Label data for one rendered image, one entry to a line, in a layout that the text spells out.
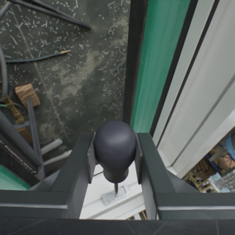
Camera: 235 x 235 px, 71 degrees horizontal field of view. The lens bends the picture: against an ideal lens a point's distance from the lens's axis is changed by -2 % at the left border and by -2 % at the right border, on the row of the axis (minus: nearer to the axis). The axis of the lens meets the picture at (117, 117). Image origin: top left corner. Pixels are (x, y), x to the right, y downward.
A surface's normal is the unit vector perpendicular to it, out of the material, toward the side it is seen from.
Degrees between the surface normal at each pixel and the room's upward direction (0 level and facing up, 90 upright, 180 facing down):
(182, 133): 90
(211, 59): 90
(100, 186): 90
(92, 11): 0
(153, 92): 0
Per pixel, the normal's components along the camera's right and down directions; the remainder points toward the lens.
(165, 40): 0.41, 0.73
